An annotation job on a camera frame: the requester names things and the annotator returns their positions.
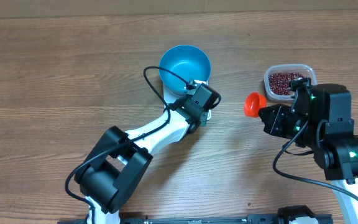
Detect red plastic measuring scoop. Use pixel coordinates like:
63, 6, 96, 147
244, 92, 267, 118

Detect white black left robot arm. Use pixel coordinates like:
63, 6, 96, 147
73, 83, 221, 223

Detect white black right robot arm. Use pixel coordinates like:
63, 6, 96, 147
258, 83, 358, 223

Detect white digital kitchen scale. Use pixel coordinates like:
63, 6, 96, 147
163, 80, 212, 121

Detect blue plastic bowl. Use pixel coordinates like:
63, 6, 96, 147
159, 45, 212, 95

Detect red beans in container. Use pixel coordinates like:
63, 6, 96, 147
268, 72, 305, 95

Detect clear plastic bean container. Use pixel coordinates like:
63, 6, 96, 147
264, 63, 318, 102

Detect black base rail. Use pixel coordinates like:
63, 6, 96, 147
57, 205, 334, 224

